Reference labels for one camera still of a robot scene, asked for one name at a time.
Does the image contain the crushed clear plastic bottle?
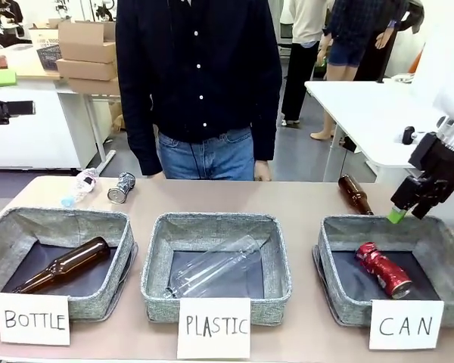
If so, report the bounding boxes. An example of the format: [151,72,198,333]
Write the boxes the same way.
[61,167,100,207]

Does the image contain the crushed silver can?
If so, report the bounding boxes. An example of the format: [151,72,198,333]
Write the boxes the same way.
[106,171,138,205]

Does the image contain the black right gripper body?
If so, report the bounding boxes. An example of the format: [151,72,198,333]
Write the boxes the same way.
[418,141,454,208]

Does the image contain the small open cardboard box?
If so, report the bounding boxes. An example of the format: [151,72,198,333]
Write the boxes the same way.
[28,19,75,47]

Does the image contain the bystander in white top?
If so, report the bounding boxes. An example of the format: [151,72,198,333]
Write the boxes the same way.
[280,0,330,129]

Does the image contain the grey fabric basket bottle label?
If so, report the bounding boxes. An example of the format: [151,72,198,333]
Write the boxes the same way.
[0,206,138,322]

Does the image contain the white paper card BOTTLE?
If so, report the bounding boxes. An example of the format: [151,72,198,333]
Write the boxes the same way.
[0,292,71,346]

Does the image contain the grey fabric basket plastic label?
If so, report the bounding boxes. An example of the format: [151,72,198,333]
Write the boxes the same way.
[140,212,294,327]

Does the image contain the crushed red can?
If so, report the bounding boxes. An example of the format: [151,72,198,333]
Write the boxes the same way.
[354,241,414,300]

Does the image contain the white paper card PLASTIC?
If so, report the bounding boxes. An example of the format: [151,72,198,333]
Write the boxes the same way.
[176,296,252,360]

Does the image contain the white desk with legs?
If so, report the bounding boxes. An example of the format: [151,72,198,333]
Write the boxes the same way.
[303,77,443,183]

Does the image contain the grey fabric basket can label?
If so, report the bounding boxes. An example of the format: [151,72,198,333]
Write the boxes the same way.
[311,214,454,328]

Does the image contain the white cabinet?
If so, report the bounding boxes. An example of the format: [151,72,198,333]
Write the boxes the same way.
[0,79,100,171]

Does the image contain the brown glass bottle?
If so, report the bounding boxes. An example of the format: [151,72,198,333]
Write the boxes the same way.
[337,174,375,217]
[10,236,112,295]

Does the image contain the bystander in dark clothes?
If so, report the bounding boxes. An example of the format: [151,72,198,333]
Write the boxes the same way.
[353,0,425,83]

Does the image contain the person's left forearm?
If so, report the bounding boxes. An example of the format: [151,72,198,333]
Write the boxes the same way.
[249,85,284,163]

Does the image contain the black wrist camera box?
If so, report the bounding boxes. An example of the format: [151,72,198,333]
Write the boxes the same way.
[402,126,440,170]

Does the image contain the person's left hand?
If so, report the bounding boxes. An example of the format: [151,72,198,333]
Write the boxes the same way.
[253,160,274,182]

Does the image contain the flat cardboard box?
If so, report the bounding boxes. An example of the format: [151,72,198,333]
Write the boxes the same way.
[67,77,121,97]
[55,58,119,82]

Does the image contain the large open cardboard box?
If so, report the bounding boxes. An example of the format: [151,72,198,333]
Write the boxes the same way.
[58,18,118,64]

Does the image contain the black plastic crate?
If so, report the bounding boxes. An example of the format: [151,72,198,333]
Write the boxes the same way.
[35,43,64,72]

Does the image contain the white paper card CAN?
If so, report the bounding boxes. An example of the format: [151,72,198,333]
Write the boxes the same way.
[368,299,445,351]

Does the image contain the person in dark shirt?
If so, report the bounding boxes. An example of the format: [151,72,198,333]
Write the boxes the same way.
[115,0,284,182]

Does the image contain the white side table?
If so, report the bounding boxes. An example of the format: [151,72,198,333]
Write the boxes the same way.
[0,44,123,164]

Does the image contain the bystander in denim shorts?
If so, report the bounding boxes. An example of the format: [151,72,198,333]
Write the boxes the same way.
[309,0,372,141]

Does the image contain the person's right forearm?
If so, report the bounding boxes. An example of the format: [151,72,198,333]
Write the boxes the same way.
[120,94,164,178]

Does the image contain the black bag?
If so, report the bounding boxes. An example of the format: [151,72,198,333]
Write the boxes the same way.
[0,31,32,53]

